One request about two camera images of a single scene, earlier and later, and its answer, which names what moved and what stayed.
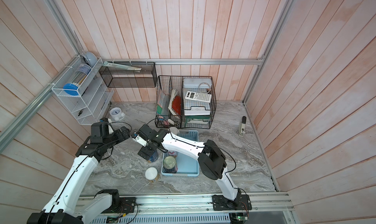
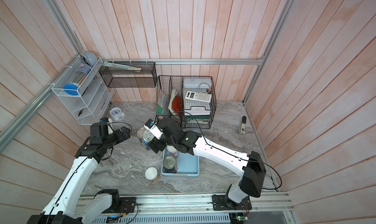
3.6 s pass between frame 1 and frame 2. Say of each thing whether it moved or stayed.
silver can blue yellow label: moved
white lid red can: stayed
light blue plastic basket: stayed
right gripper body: moved
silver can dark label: stayed
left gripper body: stayed
